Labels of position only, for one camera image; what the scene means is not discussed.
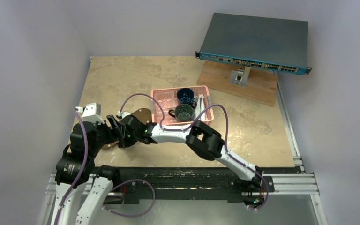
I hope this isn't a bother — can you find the wooden base board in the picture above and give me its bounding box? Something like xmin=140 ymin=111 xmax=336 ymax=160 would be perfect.
xmin=197 ymin=61 xmax=278 ymax=106

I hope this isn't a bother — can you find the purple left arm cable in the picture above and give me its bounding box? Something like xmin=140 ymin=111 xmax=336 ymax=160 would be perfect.
xmin=51 ymin=107 xmax=90 ymax=225

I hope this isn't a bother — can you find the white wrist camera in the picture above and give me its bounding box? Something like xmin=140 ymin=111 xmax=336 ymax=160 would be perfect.
xmin=75 ymin=102 xmax=104 ymax=125
xmin=116 ymin=111 xmax=131 ymax=120

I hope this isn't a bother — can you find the oval wooden tray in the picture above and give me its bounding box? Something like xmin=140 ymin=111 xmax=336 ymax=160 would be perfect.
xmin=102 ymin=108 xmax=152 ymax=150

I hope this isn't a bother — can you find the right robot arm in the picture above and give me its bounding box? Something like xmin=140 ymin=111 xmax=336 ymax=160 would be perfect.
xmin=110 ymin=115 xmax=267 ymax=191

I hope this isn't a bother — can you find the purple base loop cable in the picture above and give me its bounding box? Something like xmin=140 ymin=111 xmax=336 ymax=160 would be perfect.
xmin=101 ymin=179 xmax=156 ymax=218

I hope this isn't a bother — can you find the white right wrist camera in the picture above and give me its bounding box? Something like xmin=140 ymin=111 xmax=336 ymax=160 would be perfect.
xmin=116 ymin=111 xmax=131 ymax=120

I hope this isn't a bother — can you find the blue network switch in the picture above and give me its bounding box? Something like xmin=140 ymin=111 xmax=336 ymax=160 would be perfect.
xmin=195 ymin=13 xmax=312 ymax=75

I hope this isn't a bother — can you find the pink plastic basket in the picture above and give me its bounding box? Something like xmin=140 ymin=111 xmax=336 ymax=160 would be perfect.
xmin=150 ymin=85 xmax=212 ymax=126

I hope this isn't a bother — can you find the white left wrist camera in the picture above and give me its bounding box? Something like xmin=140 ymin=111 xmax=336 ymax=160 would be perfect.
xmin=75 ymin=102 xmax=104 ymax=125

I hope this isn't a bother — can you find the dark blue mug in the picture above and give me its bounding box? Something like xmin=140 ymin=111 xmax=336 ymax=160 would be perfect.
xmin=176 ymin=88 xmax=197 ymax=108

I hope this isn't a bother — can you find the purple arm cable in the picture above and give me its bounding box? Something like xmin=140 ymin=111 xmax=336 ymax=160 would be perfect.
xmin=51 ymin=107 xmax=90 ymax=225
xmin=119 ymin=93 xmax=269 ymax=212

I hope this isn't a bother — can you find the metal stand bracket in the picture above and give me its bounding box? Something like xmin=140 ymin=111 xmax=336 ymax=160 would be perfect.
xmin=229 ymin=67 xmax=251 ymax=87

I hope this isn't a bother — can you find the dark green mug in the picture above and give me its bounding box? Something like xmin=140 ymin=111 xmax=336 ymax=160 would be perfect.
xmin=168 ymin=104 xmax=195 ymax=122

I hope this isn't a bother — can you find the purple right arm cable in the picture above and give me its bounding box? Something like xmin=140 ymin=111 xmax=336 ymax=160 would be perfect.
xmin=119 ymin=93 xmax=269 ymax=212

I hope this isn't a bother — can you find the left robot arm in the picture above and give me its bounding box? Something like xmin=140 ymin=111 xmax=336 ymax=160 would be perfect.
xmin=51 ymin=114 xmax=121 ymax=225

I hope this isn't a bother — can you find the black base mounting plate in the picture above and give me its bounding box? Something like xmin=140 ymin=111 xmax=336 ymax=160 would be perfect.
xmin=105 ymin=167 xmax=275 ymax=207

